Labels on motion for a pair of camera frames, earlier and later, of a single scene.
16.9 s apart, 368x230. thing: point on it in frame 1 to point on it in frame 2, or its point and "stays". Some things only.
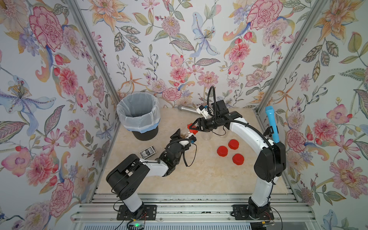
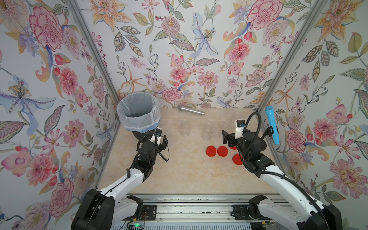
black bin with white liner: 140,113 stays
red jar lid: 193,131 to 211,151
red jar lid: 238,159 stays
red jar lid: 222,151 stays
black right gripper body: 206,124 to 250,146
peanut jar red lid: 206,135 stays
